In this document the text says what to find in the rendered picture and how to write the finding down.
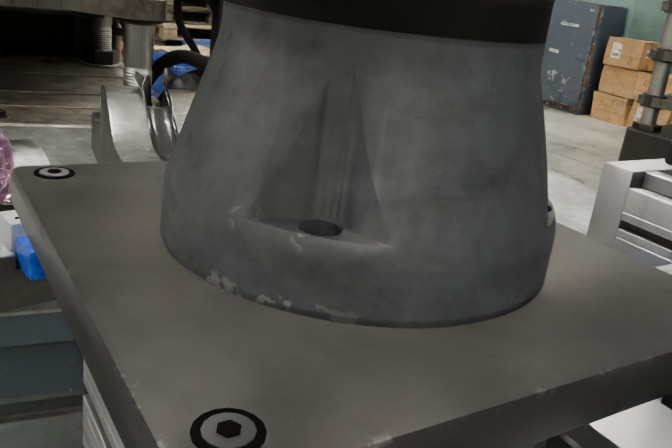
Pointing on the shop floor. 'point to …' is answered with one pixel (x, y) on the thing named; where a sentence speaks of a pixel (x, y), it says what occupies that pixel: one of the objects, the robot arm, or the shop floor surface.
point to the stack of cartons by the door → (626, 82)
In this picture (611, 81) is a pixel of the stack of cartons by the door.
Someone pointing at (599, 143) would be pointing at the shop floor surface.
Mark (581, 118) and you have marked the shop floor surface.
